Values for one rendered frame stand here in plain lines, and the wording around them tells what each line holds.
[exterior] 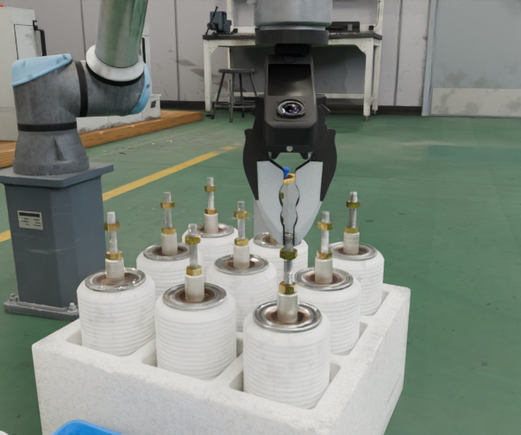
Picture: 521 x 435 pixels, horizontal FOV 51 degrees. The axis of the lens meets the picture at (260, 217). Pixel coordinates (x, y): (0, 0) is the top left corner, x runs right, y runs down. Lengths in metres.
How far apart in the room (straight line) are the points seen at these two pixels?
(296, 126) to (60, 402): 0.47
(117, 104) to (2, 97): 2.31
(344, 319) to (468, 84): 5.19
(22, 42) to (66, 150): 2.29
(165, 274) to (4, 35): 2.78
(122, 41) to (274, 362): 0.73
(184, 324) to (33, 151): 0.66
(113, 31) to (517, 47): 5.00
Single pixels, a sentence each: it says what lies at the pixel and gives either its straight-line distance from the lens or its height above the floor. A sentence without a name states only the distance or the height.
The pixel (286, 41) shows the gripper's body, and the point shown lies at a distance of 0.53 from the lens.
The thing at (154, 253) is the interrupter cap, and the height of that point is 0.25.
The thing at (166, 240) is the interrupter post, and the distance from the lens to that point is 0.80.
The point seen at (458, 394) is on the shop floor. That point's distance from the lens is 0.99.
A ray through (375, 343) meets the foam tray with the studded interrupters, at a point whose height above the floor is 0.18.
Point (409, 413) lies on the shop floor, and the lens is 0.92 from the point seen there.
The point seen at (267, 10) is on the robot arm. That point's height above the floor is 0.56.
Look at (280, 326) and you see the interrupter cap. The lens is 0.59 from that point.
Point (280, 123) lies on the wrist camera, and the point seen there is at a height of 0.47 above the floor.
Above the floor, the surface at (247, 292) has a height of 0.23.
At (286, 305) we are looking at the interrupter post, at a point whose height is 0.27.
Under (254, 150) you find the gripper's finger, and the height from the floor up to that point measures 0.43.
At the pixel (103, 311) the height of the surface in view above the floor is 0.23.
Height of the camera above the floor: 0.52
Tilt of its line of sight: 16 degrees down
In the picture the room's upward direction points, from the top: straight up
